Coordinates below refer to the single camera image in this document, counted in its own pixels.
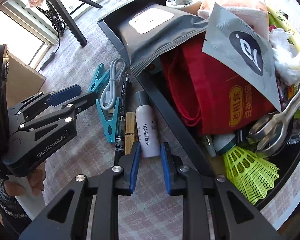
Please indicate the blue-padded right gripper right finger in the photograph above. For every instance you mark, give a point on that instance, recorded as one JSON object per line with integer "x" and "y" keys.
{"x": 181, "y": 180}

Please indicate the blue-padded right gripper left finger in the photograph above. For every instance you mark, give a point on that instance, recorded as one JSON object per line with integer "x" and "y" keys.
{"x": 119, "y": 180}

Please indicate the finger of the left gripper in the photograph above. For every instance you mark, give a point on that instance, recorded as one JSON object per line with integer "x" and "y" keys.
{"x": 81, "y": 103}
{"x": 64, "y": 95}

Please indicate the teal plastic clothespin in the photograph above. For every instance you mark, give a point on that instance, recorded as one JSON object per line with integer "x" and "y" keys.
{"x": 109, "y": 125}

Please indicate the wooden clothespin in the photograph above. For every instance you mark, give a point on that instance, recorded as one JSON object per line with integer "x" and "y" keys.
{"x": 130, "y": 135}

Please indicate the small white bottle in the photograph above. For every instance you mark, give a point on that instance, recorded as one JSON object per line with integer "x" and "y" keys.
{"x": 146, "y": 126}

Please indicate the light wooden board box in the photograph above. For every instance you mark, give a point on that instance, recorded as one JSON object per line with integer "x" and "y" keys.
{"x": 22, "y": 81}

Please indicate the black gel pen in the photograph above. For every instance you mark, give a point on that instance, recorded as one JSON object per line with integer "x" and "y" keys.
{"x": 121, "y": 121}

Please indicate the yellow green shuttlecock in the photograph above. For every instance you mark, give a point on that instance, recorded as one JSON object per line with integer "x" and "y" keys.
{"x": 251, "y": 175}

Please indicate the black storage tray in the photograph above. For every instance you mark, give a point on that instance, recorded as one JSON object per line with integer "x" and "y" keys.
{"x": 287, "y": 159}

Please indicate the red gift bag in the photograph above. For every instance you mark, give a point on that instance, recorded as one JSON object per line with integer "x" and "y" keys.
{"x": 208, "y": 96}

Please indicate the black wet wipe pack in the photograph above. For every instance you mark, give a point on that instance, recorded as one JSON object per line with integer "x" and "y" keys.
{"x": 156, "y": 30}

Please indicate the black tripod stand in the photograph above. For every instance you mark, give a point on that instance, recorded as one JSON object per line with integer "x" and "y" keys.
{"x": 69, "y": 21}

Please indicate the metal tongs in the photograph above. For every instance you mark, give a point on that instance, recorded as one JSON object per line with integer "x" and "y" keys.
{"x": 270, "y": 131}

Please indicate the grey logo sachet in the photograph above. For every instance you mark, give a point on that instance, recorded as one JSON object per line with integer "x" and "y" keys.
{"x": 232, "y": 42}

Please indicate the white crumpled plastic bag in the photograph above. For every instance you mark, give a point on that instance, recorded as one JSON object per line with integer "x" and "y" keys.
{"x": 286, "y": 57}

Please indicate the orange white tissue pack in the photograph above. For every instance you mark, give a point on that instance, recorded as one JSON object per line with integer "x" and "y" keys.
{"x": 252, "y": 12}

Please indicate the black inline switch controller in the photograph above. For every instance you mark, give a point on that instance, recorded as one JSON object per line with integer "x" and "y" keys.
{"x": 48, "y": 60}

